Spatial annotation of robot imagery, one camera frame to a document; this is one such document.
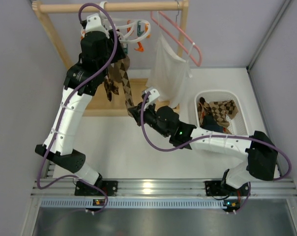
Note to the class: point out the white hanging garment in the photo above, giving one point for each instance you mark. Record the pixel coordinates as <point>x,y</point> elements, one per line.
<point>169,73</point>

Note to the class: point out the pink clothes hanger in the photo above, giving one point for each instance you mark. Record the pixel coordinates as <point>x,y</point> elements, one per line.
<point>184,41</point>

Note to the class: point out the white plastic laundry basket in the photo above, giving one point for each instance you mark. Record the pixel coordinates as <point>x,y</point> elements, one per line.
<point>238,125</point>

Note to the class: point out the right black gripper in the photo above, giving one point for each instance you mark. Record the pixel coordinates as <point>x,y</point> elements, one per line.
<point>137,113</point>

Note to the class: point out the dark brown argyle sock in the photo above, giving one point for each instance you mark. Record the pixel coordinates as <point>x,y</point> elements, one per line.
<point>111,87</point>

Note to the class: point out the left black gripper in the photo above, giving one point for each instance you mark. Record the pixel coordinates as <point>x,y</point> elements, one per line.
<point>117,52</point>

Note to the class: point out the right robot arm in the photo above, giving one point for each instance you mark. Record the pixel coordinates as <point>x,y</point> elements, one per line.
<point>256,152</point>

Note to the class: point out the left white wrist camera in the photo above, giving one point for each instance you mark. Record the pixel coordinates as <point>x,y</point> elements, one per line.
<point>93,23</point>

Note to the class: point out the plain brown sock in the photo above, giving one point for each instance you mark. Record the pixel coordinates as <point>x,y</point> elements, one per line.
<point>118,71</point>

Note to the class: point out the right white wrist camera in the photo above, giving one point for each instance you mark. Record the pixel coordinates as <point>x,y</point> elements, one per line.
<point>152,97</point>

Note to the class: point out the white round clip hanger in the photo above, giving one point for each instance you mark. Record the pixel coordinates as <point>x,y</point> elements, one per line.
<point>133,32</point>

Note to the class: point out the aluminium mounting rail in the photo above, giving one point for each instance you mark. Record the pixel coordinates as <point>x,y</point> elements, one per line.
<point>160,194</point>

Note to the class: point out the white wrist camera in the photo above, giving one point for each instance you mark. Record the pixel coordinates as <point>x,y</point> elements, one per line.
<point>93,23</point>
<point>152,97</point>

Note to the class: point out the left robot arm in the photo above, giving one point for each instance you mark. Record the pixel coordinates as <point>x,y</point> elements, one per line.
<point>98,51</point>

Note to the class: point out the pile of socks in basket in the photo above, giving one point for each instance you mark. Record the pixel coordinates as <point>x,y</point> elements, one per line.
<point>213,115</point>

